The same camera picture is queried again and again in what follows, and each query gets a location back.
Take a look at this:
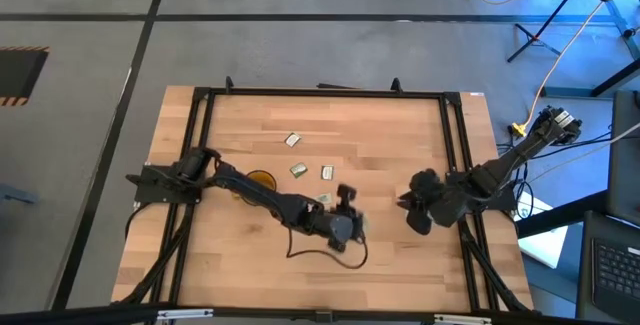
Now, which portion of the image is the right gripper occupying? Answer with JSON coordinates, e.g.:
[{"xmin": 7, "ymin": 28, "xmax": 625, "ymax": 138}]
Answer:
[{"xmin": 397, "ymin": 168, "xmax": 444, "ymax": 235}]

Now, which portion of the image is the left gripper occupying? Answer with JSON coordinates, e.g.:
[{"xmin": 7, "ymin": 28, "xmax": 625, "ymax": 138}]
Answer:
[{"xmin": 324, "ymin": 183, "xmax": 369, "ymax": 242}]

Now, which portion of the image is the white box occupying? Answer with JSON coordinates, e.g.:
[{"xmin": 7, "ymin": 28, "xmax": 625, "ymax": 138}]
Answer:
[{"xmin": 514, "ymin": 190, "xmax": 570, "ymax": 270}]

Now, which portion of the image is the black laptop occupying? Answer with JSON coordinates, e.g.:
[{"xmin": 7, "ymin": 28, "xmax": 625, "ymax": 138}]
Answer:
[{"xmin": 574, "ymin": 208, "xmax": 640, "ymax": 325}]

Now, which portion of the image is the black standing desk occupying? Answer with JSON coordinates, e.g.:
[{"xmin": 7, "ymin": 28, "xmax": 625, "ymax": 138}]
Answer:
[{"xmin": 505, "ymin": 0, "xmax": 640, "ymax": 100}]

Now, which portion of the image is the grey floor object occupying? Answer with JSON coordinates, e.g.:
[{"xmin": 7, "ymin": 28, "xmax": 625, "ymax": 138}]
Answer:
[{"xmin": 0, "ymin": 182, "xmax": 40, "ymax": 205}]

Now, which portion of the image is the black hazard-striped floor hatch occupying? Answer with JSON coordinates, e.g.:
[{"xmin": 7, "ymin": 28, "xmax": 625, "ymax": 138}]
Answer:
[{"xmin": 0, "ymin": 45, "xmax": 50, "ymax": 108}]

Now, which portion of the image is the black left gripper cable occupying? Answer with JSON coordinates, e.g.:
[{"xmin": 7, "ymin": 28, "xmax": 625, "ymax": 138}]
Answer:
[{"xmin": 285, "ymin": 224, "xmax": 370, "ymax": 271}]

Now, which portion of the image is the black aluminium table frame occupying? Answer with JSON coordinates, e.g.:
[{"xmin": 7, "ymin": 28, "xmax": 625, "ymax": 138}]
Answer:
[{"xmin": 112, "ymin": 75, "xmax": 535, "ymax": 316}]

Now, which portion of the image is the yellow cable with yellow plug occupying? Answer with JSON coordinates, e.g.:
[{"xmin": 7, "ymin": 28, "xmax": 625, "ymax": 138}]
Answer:
[{"xmin": 509, "ymin": 0, "xmax": 640, "ymax": 137}]

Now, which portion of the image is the black camera gantry bar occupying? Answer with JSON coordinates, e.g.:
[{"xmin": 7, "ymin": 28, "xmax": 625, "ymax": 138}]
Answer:
[{"xmin": 0, "ymin": 303, "xmax": 640, "ymax": 325}]

